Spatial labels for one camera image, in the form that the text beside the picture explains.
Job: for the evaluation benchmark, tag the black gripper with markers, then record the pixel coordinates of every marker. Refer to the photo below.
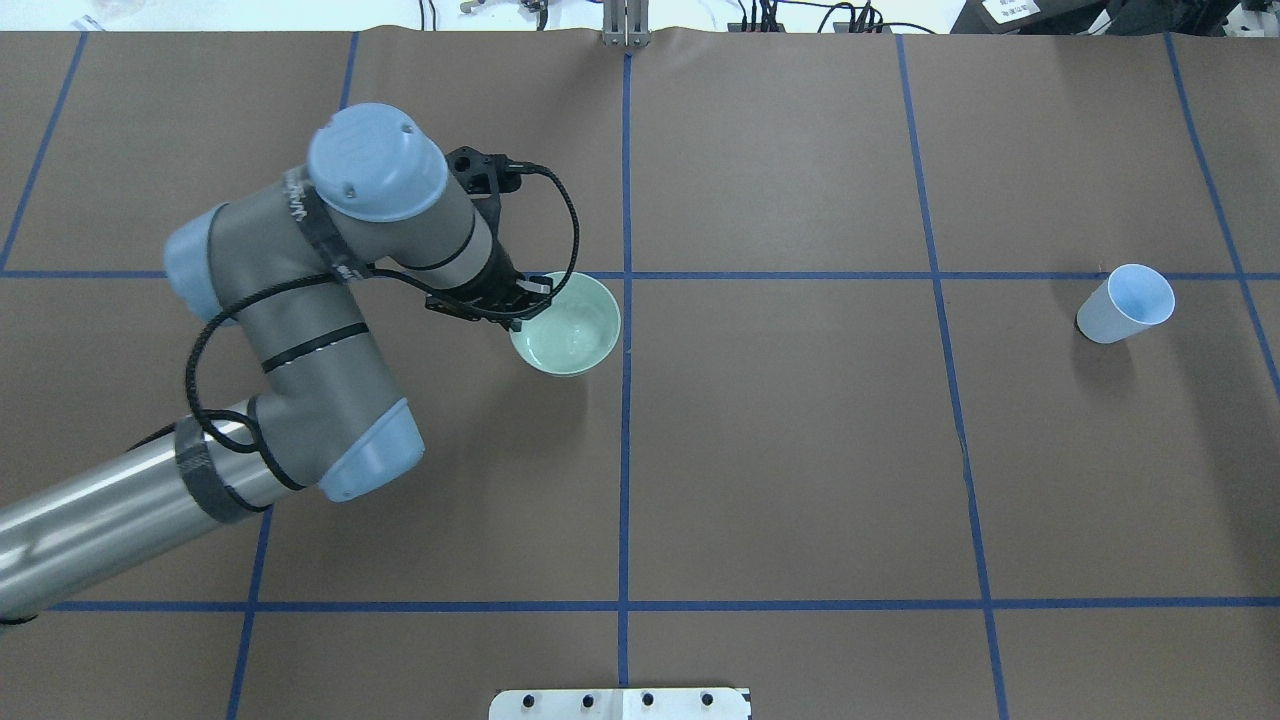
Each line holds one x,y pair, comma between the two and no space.
497,284

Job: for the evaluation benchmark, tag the green ceramic bowl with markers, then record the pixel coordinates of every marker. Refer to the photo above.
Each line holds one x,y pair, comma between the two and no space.
575,333

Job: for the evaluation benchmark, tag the light blue plastic cup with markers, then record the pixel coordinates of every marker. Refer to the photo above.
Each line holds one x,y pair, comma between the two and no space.
1132,299

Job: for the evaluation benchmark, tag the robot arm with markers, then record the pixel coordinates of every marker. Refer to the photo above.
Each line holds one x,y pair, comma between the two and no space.
286,388

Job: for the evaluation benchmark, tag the white central pillar base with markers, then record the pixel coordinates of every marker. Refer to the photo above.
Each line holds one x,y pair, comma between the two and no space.
623,703

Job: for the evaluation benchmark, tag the black box with label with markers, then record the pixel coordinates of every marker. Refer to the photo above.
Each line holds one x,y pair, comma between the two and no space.
1042,18

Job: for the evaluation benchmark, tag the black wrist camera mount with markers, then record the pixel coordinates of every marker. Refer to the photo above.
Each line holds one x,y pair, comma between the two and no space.
485,178

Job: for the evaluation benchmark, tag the aluminium frame post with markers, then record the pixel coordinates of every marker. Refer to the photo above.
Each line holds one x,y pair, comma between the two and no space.
625,23

